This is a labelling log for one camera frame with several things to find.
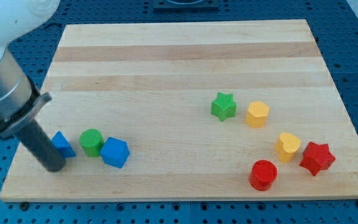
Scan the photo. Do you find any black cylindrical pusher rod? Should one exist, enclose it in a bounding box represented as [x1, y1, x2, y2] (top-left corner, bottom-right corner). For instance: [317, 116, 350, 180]
[15, 119, 66, 172]

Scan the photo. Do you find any grey metal tool mount bracket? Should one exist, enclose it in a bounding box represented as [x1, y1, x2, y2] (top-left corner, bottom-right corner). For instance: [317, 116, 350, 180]
[0, 80, 52, 139]

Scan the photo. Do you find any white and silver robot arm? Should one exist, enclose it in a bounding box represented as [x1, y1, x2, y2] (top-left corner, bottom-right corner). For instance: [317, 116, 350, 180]
[0, 0, 65, 172]

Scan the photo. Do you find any blue triangle block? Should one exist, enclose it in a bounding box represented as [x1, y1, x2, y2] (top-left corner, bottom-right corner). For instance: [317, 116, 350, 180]
[52, 131, 76, 158]

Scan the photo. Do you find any green cylinder block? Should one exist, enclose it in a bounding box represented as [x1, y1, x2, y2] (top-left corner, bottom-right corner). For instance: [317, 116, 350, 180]
[79, 129, 104, 157]

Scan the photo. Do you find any blue cube block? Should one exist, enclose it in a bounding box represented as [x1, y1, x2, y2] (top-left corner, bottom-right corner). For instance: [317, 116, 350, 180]
[99, 137, 130, 169]

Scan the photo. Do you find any green star block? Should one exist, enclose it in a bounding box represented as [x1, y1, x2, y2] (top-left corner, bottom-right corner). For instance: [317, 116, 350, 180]
[211, 92, 237, 122]

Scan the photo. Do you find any light wooden board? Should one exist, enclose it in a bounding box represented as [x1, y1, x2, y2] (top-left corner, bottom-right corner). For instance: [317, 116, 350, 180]
[0, 19, 358, 202]

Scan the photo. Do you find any yellow hexagon block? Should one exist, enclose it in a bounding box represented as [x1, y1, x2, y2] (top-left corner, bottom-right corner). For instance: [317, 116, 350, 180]
[245, 101, 270, 128]

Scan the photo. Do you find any red cylinder block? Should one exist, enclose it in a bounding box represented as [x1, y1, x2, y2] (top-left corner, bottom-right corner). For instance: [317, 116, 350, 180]
[249, 160, 278, 191]

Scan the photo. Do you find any yellow heart block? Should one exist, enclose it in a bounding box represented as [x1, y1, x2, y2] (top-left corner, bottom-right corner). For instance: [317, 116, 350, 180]
[275, 133, 301, 163]

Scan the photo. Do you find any red star block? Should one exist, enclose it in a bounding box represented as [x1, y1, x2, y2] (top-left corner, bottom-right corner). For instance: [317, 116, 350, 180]
[299, 142, 336, 176]

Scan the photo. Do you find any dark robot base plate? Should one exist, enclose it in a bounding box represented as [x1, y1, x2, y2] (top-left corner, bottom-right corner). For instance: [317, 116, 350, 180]
[152, 0, 221, 11]

